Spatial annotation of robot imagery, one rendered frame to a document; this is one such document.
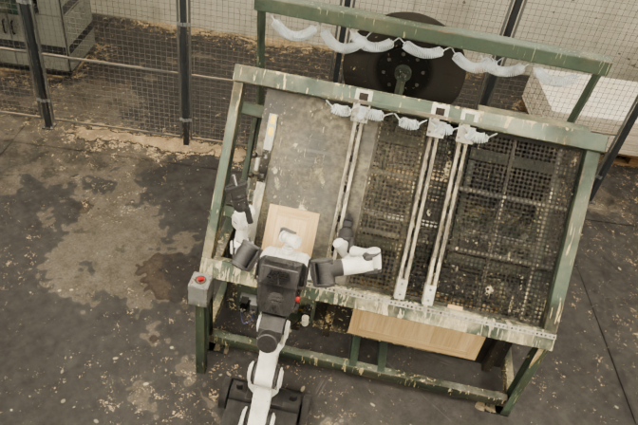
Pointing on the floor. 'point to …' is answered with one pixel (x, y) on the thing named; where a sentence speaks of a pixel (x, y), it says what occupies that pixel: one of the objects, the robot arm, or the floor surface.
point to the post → (200, 339)
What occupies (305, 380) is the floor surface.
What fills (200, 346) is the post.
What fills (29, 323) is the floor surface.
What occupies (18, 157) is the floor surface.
